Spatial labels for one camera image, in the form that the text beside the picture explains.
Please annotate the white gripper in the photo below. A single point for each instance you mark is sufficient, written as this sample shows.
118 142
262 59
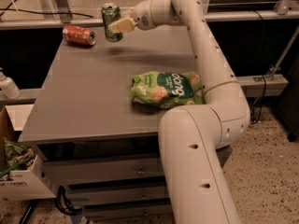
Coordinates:
140 15

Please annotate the green soda can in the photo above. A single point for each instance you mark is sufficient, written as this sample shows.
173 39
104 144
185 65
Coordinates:
111 12

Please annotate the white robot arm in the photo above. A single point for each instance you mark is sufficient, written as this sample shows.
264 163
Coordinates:
189 135

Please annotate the red coke can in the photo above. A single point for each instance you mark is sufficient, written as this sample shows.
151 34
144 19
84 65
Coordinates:
78 35

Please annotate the green snack chip bag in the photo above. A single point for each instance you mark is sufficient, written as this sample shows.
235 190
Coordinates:
167 90

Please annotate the white plastic bottle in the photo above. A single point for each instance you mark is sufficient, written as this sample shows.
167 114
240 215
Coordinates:
8 86

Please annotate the grey drawer cabinet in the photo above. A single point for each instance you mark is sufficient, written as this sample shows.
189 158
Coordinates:
93 140

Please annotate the white cardboard box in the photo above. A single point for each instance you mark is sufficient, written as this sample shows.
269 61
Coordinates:
25 184

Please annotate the metal frame rail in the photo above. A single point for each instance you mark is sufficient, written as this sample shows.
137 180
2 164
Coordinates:
210 17

